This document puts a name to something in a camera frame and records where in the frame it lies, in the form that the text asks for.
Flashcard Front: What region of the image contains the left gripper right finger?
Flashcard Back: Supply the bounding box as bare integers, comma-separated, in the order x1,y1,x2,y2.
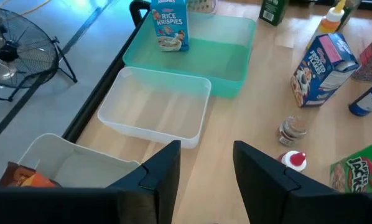
233,140,372,224

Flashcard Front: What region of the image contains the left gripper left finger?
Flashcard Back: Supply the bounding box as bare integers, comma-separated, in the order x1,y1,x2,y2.
0,139,182,224

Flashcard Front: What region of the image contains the red candy color bottle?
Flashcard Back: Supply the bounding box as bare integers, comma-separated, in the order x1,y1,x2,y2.
277,150,307,173

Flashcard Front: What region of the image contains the small glass cork jar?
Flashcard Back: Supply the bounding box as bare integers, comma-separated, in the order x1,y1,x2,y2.
276,115,309,147

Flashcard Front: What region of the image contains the green Apple Jacks cereal box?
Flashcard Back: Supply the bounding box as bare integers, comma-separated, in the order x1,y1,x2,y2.
329,139,372,194

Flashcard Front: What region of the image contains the brown orange snack packet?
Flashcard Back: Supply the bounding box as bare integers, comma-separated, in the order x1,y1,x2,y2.
0,161,62,189

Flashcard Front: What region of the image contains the blue Frosted Flakes cereal box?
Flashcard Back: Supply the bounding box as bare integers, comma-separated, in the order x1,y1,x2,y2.
290,32,360,108

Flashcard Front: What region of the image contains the blue candy color bottle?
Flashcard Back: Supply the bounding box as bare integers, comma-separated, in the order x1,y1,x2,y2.
348,77,372,118

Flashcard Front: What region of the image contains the yellow candy color bottle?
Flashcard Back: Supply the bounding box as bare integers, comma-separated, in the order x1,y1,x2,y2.
305,0,347,52

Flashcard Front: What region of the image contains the clear plastic bin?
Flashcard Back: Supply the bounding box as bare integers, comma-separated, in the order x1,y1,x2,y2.
97,66,212,149

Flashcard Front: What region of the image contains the white plastic bin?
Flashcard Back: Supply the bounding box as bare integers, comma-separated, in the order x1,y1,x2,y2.
17,133,142,189

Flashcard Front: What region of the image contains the green plastic bin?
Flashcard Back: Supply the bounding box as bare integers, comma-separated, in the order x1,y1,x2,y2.
123,11,257,100

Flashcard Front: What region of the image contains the dark green box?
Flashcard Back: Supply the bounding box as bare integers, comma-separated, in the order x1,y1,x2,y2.
259,0,289,27

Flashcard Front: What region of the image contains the black floor fan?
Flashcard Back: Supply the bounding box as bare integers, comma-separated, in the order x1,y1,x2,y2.
0,6,78,103

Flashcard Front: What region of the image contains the black aluminium table frame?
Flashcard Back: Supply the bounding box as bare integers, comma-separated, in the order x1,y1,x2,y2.
61,0,152,144

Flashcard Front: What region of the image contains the black frame clamp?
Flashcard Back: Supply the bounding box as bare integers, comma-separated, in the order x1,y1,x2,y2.
129,0,152,28

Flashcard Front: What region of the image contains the yellow floor cable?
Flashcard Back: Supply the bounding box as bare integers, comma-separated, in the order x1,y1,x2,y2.
0,0,53,16

